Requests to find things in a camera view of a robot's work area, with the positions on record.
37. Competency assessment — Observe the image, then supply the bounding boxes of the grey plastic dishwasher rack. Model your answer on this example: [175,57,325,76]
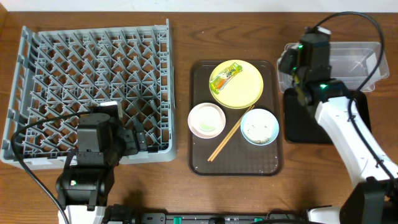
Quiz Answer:
[1,23,177,170]

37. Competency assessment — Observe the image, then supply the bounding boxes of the light blue bowl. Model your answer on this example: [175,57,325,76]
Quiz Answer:
[240,109,280,146]

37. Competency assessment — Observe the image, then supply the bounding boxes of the food scraps in bowl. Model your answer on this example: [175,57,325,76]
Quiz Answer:
[243,123,272,144]

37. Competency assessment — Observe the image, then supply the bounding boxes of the black rectangular waste bin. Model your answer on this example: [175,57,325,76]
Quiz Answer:
[283,88,372,145]

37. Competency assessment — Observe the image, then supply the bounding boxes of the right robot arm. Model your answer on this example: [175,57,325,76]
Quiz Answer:
[279,31,397,223]

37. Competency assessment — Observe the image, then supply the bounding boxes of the yellow round plate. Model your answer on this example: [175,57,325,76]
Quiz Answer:
[209,60,264,109]

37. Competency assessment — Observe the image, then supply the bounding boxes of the green orange snack wrapper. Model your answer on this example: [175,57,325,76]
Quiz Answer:
[210,62,243,94]

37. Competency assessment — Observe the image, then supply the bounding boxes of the pink small bowl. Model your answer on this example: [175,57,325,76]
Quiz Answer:
[187,103,226,139]

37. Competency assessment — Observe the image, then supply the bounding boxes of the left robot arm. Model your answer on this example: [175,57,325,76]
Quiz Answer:
[56,113,147,223]

